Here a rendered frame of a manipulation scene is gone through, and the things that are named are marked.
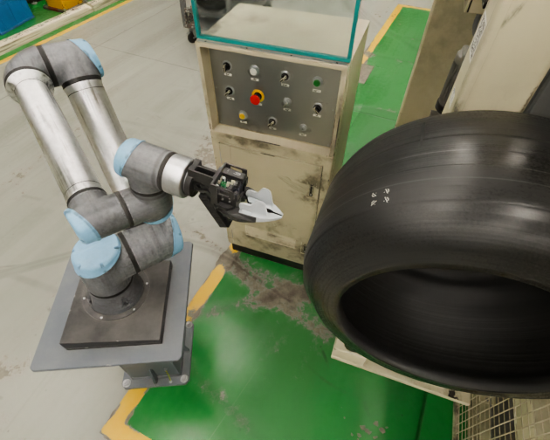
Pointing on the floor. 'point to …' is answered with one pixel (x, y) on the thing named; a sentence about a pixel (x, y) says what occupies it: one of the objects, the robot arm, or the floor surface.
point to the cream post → (511, 55)
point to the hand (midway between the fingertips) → (276, 216)
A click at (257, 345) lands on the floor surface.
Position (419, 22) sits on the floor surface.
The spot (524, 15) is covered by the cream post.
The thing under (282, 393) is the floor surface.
